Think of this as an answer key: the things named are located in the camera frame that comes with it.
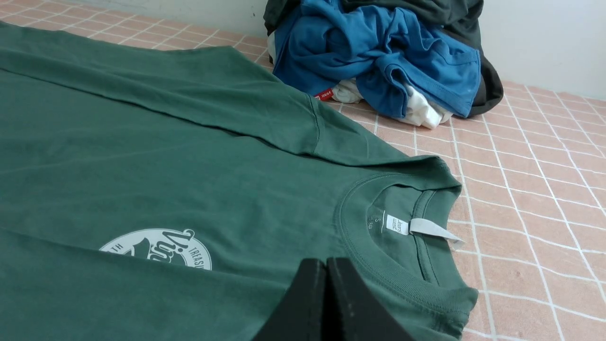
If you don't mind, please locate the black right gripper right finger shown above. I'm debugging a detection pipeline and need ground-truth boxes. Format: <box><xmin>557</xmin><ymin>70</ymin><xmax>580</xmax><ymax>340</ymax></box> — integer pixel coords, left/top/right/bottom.
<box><xmin>327</xmin><ymin>258</ymin><xmax>413</xmax><ymax>341</ymax></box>

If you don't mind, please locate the white garment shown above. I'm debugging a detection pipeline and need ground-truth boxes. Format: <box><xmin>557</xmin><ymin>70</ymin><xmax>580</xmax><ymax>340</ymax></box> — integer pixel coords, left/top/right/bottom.
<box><xmin>267</xmin><ymin>32</ymin><xmax>454</xmax><ymax>130</ymax></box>

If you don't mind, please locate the pink checkered tablecloth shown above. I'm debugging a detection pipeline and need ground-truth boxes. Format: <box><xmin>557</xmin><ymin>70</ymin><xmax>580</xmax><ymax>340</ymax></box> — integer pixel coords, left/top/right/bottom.
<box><xmin>1</xmin><ymin>0</ymin><xmax>605</xmax><ymax>341</ymax></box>

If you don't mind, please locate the dark grey shirt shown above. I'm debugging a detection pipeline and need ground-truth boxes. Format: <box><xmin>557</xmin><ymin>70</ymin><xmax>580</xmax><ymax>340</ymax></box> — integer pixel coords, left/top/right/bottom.
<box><xmin>263</xmin><ymin>0</ymin><xmax>504</xmax><ymax>118</ymax></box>

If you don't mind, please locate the green long-sleeve shirt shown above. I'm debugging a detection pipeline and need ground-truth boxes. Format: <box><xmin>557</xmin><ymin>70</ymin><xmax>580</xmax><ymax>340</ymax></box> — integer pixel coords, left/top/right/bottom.
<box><xmin>1</xmin><ymin>22</ymin><xmax>478</xmax><ymax>341</ymax></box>

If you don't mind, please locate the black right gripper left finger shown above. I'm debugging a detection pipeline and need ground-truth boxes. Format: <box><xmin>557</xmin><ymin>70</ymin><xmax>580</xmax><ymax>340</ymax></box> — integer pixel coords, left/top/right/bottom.
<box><xmin>253</xmin><ymin>259</ymin><xmax>327</xmax><ymax>341</ymax></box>

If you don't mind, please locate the blue shirt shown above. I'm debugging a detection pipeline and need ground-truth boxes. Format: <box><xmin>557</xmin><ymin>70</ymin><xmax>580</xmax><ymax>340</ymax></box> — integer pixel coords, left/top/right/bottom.
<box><xmin>273</xmin><ymin>0</ymin><xmax>482</xmax><ymax>118</ymax></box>

